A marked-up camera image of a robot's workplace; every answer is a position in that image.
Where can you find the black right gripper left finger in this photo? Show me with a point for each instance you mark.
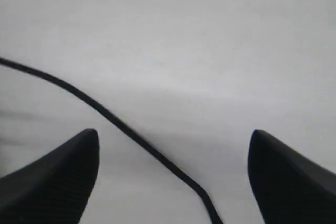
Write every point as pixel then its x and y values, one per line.
pixel 56 187

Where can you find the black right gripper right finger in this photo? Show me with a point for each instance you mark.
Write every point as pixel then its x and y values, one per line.
pixel 287 186

